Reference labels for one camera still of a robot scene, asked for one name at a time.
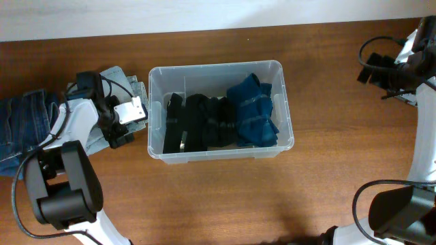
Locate light blue jeans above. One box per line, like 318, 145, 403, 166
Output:
67, 66, 148, 155

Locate black garment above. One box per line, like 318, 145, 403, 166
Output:
163, 93, 208, 154

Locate dark teal garment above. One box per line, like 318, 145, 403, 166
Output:
200, 97, 238, 148

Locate blue garment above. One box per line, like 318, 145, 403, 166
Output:
226, 73, 279, 147

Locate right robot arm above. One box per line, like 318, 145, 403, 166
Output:
313, 16, 435, 244

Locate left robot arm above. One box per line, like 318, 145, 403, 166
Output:
18, 71, 134, 244

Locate dark blue folded jeans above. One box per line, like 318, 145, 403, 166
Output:
1, 89, 59, 177

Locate clear plastic storage box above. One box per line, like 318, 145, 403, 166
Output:
147, 60, 295, 164

